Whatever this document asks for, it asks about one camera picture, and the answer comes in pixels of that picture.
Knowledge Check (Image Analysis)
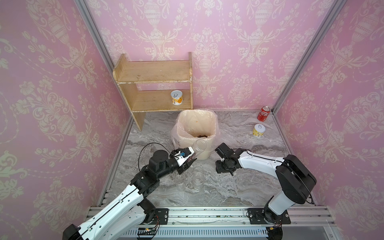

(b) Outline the clear jar flower tea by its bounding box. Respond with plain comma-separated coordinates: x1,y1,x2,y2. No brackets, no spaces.
192,174,205,192
189,139,209,160

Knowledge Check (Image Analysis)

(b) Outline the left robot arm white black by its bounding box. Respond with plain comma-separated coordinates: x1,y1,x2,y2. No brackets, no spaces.
63,147,196,240

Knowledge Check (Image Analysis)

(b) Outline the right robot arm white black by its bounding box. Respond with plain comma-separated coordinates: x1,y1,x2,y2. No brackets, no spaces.
215,143,317,223

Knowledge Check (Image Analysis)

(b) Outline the cream trash bin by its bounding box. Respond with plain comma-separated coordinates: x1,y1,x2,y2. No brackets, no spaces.
176,109,219,161

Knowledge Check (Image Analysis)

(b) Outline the yellow white can on table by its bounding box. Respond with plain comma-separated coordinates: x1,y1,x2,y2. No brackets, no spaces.
253,124,266,137

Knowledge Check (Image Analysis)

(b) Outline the red cola can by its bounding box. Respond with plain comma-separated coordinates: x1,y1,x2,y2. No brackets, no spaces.
257,106,271,122

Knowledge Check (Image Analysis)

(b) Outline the yellow white can on shelf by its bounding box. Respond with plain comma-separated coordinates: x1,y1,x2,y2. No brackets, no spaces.
171,90,183,106

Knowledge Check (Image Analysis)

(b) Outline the wooden two-tier shelf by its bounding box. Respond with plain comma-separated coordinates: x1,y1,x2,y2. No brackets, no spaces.
113,52,194,131

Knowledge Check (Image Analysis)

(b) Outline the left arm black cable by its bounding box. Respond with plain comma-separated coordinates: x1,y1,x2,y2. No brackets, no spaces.
137,142,173,173

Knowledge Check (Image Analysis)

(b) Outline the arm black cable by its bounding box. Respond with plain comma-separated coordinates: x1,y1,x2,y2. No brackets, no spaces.
245,149,314,205
137,142,173,173

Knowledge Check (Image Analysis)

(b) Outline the aluminium mounting rail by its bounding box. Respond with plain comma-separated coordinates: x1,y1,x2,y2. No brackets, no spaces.
83,205,340,240

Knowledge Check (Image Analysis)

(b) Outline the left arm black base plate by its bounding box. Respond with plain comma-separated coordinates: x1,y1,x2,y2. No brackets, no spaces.
142,208,169,225

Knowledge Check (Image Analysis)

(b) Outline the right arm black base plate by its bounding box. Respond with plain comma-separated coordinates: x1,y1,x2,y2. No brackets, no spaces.
246,208,291,225

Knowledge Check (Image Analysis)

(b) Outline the small circuit board with wires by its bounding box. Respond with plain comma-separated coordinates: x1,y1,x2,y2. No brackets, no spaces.
137,227,159,240

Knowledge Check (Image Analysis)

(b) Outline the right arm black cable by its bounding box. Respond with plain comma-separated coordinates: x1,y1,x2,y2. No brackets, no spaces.
245,149,314,205

